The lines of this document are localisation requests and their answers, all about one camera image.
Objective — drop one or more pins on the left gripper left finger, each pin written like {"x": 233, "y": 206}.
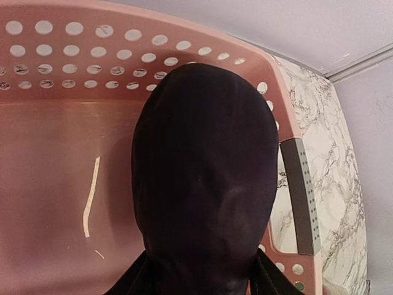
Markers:
{"x": 137, "y": 280}

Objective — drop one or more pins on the purple fake eggplant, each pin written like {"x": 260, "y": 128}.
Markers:
{"x": 204, "y": 179}

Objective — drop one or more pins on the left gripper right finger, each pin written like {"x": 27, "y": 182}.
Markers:
{"x": 266, "y": 278}

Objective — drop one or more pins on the pink perforated plastic basket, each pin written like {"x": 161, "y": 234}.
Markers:
{"x": 74, "y": 78}

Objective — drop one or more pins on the right aluminium frame post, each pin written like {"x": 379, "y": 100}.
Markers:
{"x": 361, "y": 65}

